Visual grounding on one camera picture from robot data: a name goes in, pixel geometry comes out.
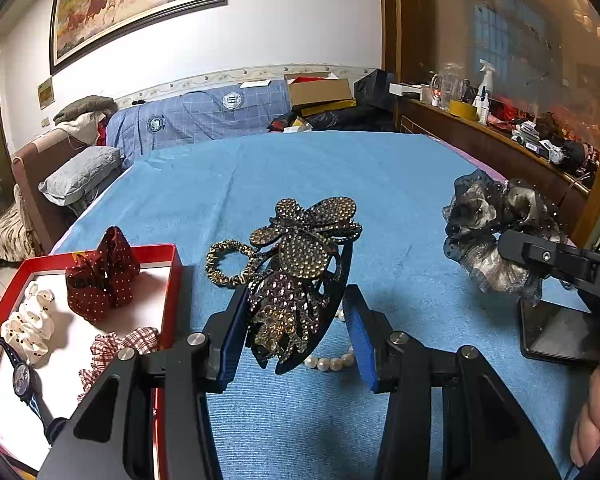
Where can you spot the open brown cardboard box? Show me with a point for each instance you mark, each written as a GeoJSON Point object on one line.
{"type": "Point", "coordinates": [325, 91]}

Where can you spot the wooden window ledge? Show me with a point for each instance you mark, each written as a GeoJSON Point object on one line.
{"type": "Point", "coordinates": [480, 145]}

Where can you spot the red polka dot scrunchie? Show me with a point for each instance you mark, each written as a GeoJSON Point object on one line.
{"type": "Point", "coordinates": [100, 285]}

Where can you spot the brown sofa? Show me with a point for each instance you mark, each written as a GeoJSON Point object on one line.
{"type": "Point", "coordinates": [30, 195]}

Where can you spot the rhinestone butterfly hair claw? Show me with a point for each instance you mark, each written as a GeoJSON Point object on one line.
{"type": "Point", "coordinates": [300, 255]}

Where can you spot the person's right hand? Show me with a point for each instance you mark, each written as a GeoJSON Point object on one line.
{"type": "Point", "coordinates": [597, 410]}

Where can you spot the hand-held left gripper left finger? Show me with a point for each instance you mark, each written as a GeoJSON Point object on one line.
{"type": "Point", "coordinates": [230, 345]}

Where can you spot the small wall plaque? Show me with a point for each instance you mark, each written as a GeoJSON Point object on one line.
{"type": "Point", "coordinates": [45, 94]}

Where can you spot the blue checked quilt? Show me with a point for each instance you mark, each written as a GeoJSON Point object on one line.
{"type": "Point", "coordinates": [205, 115]}

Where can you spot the white spray bottle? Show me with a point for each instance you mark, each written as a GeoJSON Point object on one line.
{"type": "Point", "coordinates": [484, 95]}

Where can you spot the white paper sheet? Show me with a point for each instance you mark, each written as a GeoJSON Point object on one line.
{"type": "Point", "coordinates": [255, 85]}

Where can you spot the grey pillow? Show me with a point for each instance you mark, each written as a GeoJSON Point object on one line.
{"type": "Point", "coordinates": [80, 175]}

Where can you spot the black beaded mesh scrunchie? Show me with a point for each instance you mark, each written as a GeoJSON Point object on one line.
{"type": "Point", "coordinates": [485, 215]}

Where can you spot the wristwatch with striped band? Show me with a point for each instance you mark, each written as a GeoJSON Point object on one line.
{"type": "Point", "coordinates": [22, 382]}

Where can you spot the clear glass pitcher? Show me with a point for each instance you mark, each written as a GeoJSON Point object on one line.
{"type": "Point", "coordinates": [447, 87]}

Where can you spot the black paper bag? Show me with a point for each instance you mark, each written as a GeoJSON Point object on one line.
{"type": "Point", "coordinates": [375, 90]}

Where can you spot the red cardboard box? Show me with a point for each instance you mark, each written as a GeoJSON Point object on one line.
{"type": "Point", "coordinates": [150, 290]}

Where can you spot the black smartphone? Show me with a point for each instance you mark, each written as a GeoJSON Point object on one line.
{"type": "Point", "coordinates": [555, 330]}

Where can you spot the black plastic bag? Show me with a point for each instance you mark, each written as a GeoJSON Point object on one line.
{"type": "Point", "coordinates": [345, 120]}

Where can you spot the striped brown throw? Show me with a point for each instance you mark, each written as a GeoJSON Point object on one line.
{"type": "Point", "coordinates": [7, 235]}

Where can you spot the white cherry print scrunchie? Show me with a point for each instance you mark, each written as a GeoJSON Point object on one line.
{"type": "Point", "coordinates": [27, 330]}

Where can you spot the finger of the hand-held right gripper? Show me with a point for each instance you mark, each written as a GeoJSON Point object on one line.
{"type": "Point", "coordinates": [530, 255]}

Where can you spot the white flat box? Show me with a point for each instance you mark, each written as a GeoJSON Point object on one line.
{"type": "Point", "coordinates": [405, 89]}

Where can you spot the red plaid scrunchie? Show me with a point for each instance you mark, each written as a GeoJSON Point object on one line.
{"type": "Point", "coordinates": [130, 340]}

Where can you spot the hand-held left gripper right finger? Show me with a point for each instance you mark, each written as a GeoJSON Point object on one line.
{"type": "Point", "coordinates": [360, 345]}

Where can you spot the pile of clothes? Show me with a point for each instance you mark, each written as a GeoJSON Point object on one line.
{"type": "Point", "coordinates": [85, 112]}

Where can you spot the framed horse painting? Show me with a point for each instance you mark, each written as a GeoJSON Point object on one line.
{"type": "Point", "coordinates": [130, 0]}

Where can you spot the flat yellow box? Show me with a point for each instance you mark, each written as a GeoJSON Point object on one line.
{"type": "Point", "coordinates": [330, 107]}

